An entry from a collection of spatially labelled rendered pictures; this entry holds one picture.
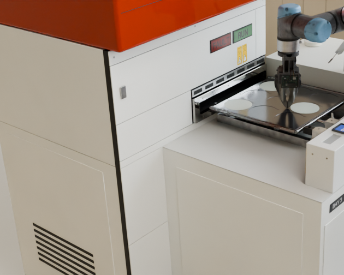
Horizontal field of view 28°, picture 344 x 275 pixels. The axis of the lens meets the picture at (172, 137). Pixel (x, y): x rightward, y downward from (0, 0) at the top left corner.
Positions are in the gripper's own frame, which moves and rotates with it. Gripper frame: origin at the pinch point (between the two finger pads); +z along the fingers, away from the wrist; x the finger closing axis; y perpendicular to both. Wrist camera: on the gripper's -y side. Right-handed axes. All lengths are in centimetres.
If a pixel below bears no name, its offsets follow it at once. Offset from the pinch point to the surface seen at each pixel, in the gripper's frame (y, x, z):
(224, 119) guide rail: -4.2, -22.1, 7.9
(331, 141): 39.0, 10.8, -4.2
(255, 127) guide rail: 3.9, -11.0, 7.3
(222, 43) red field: -13.5, -22.5, -17.9
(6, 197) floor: -90, -146, 92
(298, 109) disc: 2.7, 3.7, 1.4
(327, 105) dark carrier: -1.0, 13.9, 1.5
